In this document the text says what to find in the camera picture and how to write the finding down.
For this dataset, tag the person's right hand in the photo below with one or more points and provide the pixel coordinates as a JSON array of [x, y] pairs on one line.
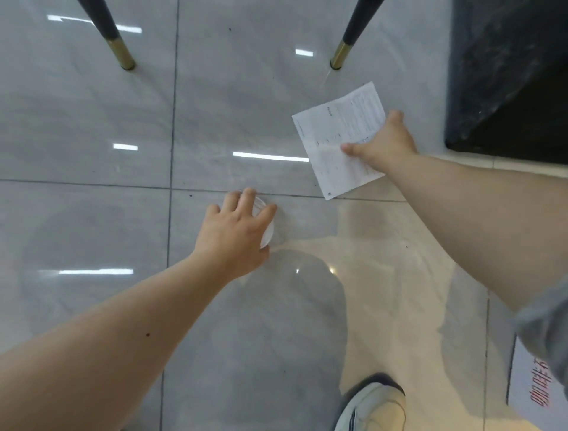
[[386, 146]]

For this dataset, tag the person's right forearm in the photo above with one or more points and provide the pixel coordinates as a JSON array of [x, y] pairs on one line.
[[479, 213]]

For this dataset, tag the person's left forearm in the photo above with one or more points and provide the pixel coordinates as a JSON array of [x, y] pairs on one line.
[[88, 355]]

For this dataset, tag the white printed paper sheet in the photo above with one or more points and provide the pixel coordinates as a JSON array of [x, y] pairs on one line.
[[328, 133]]

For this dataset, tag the person's left hand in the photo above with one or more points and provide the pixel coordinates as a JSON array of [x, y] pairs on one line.
[[230, 240]]

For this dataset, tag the person's right white shoe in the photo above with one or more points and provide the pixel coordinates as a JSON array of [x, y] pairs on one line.
[[372, 410]]

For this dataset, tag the black marble plinth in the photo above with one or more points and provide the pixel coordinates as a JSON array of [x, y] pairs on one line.
[[510, 89]]

